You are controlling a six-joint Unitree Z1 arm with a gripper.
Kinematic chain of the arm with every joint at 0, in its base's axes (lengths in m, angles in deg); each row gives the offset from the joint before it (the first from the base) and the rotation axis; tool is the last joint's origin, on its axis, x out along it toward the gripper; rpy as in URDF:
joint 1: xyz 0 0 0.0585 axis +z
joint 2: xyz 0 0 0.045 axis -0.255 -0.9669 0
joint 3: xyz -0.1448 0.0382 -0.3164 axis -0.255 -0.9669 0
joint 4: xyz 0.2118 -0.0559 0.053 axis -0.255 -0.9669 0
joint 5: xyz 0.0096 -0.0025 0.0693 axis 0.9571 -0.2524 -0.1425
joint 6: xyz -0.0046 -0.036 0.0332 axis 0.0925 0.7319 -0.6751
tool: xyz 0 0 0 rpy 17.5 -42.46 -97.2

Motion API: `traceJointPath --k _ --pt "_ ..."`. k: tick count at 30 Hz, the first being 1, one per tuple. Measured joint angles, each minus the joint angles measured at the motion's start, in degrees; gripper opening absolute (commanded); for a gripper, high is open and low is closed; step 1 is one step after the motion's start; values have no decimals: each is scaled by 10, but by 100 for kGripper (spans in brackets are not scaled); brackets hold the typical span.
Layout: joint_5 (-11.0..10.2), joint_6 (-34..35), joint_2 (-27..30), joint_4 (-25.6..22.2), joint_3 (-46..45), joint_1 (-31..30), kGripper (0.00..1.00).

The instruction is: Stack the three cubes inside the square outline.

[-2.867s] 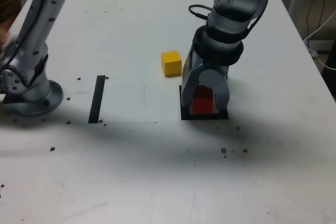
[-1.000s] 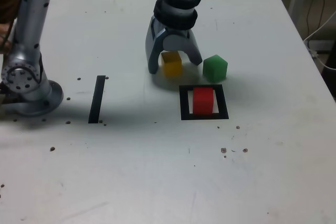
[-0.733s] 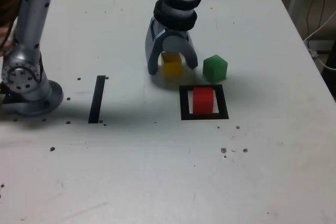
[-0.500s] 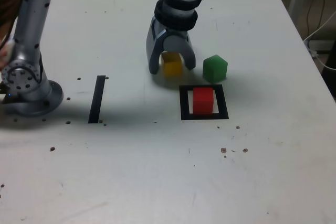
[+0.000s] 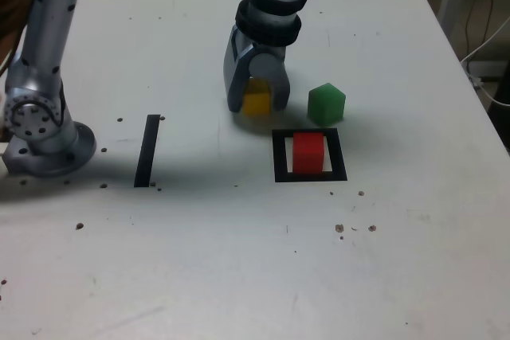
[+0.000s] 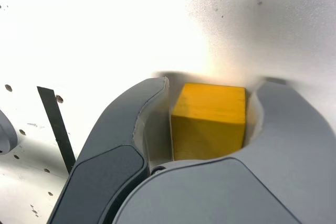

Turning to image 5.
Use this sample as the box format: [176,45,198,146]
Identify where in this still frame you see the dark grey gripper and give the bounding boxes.
[222,25,292,115]

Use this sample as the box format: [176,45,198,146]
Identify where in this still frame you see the yellow cube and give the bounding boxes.
[241,78,274,116]

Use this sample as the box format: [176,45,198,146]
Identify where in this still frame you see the green cube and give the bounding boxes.
[307,82,347,126]

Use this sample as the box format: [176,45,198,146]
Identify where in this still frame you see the red cube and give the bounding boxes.
[292,131,324,175]

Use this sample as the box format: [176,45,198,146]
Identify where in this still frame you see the black tape square outline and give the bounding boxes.
[271,127,348,184]

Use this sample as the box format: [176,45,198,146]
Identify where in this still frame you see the black tape strip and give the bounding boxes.
[133,114,161,189]

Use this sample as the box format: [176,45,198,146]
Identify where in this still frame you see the white cable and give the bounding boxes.
[461,16,510,64]

